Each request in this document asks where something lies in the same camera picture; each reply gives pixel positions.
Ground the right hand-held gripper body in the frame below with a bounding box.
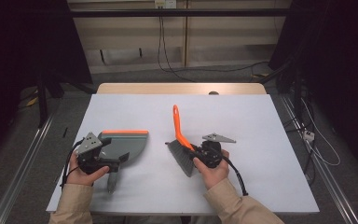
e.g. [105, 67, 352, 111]
[199, 133, 237, 170]

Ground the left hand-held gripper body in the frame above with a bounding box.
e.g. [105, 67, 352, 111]
[75, 132, 110, 175]

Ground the orange-handled grey brush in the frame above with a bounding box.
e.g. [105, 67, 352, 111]
[165, 104, 198, 178]

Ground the grey dustpan with orange edge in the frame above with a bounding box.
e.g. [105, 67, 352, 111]
[98, 130, 149, 194]

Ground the person's right hand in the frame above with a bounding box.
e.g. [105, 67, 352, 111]
[193, 149, 231, 190]

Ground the person's left hand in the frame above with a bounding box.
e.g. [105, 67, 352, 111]
[65, 152, 110, 188]

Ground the black metal stand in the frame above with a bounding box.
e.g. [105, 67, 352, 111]
[36, 73, 49, 129]
[260, 59, 304, 129]

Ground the wooden table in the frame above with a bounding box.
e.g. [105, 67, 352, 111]
[96, 82, 268, 96]

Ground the dark curtain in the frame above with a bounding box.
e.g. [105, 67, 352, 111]
[0, 0, 93, 162]
[268, 0, 358, 178]

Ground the black horizontal metal bar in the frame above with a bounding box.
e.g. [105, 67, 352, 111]
[69, 8, 293, 18]

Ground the left hand-held gripper black cable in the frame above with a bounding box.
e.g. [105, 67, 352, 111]
[60, 138, 86, 190]

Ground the hand-held gripper black cable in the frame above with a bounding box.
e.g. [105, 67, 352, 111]
[220, 153, 250, 197]
[60, 138, 86, 190]

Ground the right hand-held gripper black cable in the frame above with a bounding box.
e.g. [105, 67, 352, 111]
[220, 153, 250, 197]

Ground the aluminium floor rail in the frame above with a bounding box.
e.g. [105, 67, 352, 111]
[0, 115, 57, 224]
[281, 94, 358, 224]

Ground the black wall cable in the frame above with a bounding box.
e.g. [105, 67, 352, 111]
[157, 7, 197, 83]

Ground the white floor cable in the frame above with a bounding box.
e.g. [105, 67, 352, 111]
[300, 97, 342, 167]

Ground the white wall socket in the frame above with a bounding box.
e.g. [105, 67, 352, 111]
[154, 0, 177, 9]

